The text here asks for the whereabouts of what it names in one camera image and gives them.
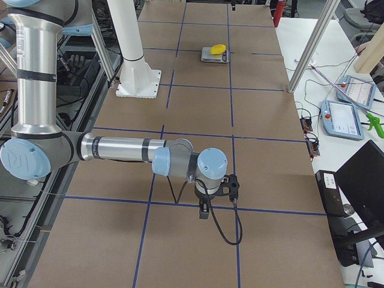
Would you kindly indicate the near blue teach pendant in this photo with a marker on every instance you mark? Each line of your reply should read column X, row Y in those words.
column 341, row 120

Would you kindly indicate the aluminium frame post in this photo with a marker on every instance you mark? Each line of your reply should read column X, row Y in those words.
column 314, row 39

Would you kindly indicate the orange circuit board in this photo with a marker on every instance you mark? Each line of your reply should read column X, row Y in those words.
column 313, row 147
column 306, row 124

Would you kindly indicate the far blue teach pendant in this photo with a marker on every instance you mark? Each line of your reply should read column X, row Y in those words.
column 360, row 91

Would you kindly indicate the digital kitchen scale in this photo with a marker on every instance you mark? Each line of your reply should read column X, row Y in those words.
column 207, row 56

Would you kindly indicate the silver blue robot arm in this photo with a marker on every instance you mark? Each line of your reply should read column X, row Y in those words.
column 39, row 146

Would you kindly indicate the black desktop computer box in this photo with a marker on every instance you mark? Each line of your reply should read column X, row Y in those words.
column 339, row 226

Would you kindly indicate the blue teach pendant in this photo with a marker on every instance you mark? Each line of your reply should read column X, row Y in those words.
column 360, row 91
column 341, row 120

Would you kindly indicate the red cylinder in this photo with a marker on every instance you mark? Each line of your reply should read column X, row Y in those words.
column 278, row 12

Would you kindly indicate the black monitor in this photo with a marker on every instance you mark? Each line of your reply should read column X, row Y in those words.
column 361, row 181

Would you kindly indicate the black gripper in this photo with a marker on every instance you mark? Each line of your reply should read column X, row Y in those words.
column 204, row 198

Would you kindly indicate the yellow mango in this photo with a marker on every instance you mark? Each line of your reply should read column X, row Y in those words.
column 218, row 49

